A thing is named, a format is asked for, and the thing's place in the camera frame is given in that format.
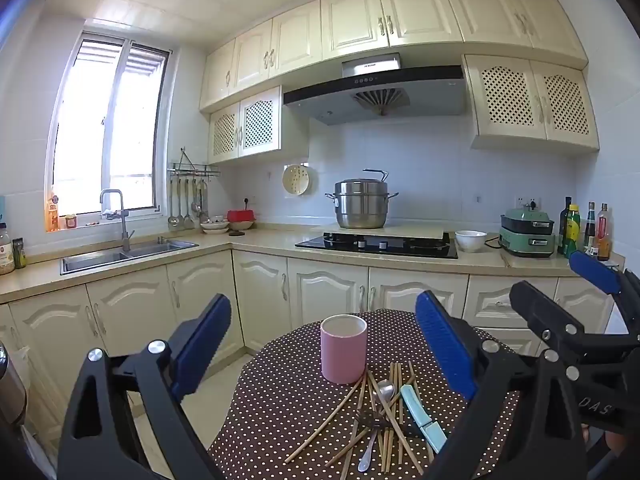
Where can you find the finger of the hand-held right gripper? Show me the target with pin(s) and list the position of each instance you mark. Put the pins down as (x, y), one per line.
(595, 271)
(540, 307)

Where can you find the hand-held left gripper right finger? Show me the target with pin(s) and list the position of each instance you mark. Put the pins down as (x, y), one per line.
(445, 345)

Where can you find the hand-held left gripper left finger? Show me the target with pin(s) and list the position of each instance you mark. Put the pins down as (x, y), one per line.
(200, 345)

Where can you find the pile of wooden chopsticks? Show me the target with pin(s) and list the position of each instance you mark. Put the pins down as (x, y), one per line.
(395, 375)

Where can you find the teal sheathed knife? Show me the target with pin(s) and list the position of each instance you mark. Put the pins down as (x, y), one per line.
(417, 410)

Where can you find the steel spoon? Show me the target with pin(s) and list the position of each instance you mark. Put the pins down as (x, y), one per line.
(385, 391)

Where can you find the pink cup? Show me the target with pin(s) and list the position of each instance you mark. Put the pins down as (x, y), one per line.
(342, 355)

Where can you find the dark steel fork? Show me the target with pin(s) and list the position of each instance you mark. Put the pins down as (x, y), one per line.
(370, 417)

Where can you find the green yellow bottle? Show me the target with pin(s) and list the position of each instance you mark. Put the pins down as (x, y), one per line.
(572, 235)

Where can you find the dark sauce bottle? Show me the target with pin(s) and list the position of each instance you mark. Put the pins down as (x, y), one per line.
(590, 227)

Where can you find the cream base cabinets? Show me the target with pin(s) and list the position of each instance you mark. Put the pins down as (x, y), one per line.
(200, 300)

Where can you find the dark oil bottle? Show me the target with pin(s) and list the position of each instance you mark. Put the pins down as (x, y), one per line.
(565, 220)

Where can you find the green electric cooker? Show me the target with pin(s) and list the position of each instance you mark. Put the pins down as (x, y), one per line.
(527, 235)

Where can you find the round polka dot table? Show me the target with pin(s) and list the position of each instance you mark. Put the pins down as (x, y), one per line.
(280, 385)

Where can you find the white bowl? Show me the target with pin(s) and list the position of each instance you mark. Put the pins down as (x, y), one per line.
(470, 241)

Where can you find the stacked white bowls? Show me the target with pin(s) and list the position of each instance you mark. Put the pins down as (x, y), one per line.
(215, 226)

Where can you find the hanging steel utensil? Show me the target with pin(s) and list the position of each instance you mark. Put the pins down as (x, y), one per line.
(204, 217)
(197, 207)
(188, 221)

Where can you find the hanging steel ladle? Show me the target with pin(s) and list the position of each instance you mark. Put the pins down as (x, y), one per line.
(173, 220)

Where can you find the steel sink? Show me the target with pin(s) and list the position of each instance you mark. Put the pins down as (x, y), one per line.
(100, 260)

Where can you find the red container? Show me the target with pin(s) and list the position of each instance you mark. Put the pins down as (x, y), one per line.
(242, 216)

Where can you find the black gas stove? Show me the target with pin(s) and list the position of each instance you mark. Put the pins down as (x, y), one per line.
(350, 246)

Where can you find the steel faucet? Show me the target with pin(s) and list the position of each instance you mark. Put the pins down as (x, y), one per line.
(125, 230)

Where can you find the steel steamer pot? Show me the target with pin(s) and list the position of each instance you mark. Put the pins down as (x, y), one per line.
(360, 205)

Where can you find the small glass jar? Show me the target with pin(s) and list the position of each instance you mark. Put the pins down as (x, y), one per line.
(70, 221)

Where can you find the wide cream lattice cabinet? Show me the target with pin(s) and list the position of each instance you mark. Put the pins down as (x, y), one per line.
(525, 100)

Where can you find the round cream perforated plate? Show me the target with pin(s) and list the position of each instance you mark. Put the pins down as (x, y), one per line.
(299, 180)

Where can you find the orange bottle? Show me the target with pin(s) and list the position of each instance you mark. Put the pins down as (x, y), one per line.
(52, 215)

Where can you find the small green jar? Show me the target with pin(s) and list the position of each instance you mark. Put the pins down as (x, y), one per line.
(19, 255)

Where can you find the large glass jar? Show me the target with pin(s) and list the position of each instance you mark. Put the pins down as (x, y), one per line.
(6, 255)

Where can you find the small cream lattice cabinet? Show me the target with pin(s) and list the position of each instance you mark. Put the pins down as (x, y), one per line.
(257, 122)

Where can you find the white framed window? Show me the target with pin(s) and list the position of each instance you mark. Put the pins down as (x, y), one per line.
(90, 135)

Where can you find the range hood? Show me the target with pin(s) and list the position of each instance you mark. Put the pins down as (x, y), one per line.
(400, 90)

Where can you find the cream upper cabinet row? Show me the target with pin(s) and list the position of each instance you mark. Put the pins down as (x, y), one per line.
(350, 25)

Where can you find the steel wall utensil rack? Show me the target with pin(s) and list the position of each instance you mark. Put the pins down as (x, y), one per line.
(192, 171)

